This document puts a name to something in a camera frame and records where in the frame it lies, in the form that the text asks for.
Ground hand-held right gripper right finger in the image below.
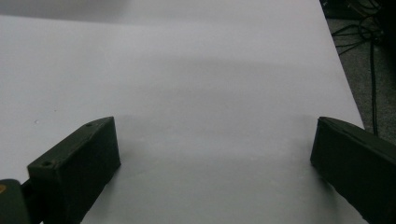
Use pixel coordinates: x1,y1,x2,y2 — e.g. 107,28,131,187
310,116,396,224

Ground black cables on floor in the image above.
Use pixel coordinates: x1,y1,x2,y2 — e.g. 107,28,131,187
318,0,396,48

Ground long black cable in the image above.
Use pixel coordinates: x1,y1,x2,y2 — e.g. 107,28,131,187
369,40,379,136

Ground tangle of black cables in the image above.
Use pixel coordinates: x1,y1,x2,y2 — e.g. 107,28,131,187
331,13,386,57

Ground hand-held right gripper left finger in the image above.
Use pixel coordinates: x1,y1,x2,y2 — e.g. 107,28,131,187
27,116,121,224

